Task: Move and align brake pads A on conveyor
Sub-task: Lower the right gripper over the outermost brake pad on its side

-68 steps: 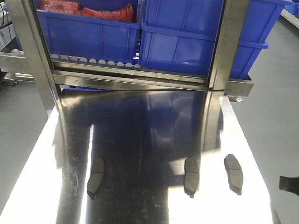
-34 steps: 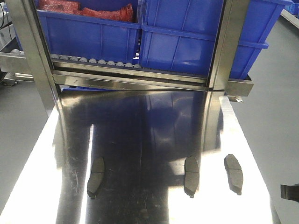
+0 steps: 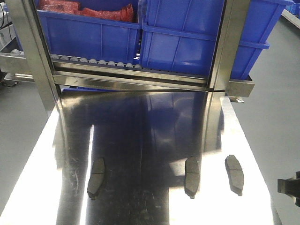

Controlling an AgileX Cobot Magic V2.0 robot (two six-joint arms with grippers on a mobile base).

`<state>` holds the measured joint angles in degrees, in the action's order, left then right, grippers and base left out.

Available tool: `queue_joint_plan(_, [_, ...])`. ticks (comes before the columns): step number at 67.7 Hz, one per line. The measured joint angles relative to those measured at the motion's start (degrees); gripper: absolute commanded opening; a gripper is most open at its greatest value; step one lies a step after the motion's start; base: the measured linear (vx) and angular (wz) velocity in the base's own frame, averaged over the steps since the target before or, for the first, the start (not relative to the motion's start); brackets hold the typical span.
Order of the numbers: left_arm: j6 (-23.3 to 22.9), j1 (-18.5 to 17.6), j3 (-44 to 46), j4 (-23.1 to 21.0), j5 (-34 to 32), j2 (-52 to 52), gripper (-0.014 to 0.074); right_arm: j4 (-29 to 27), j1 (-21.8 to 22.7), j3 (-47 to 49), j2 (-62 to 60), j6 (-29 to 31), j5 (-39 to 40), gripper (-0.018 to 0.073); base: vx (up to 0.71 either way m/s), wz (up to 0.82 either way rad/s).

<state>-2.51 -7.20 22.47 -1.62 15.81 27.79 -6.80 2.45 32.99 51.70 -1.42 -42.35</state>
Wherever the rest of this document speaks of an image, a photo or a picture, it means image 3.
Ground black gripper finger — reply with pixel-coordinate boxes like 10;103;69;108
277;171;300;207

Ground stainless steel rack frame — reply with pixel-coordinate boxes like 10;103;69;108
0;0;255;113

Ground grey brake pad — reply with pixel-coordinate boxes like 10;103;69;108
225;155;244;196
184;157;200;199
87;157;105;200

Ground roller conveyor track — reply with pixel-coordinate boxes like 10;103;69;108
50;54;142;69

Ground left blue plastic bin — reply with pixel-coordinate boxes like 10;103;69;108
35;0;142;63

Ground right blue plastic bin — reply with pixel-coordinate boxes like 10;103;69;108
140;0;293;80

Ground blue plastic bin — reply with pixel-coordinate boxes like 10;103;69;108
35;0;142;63
140;0;293;80

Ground red mesh bag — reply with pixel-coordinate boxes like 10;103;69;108
38;0;135;23

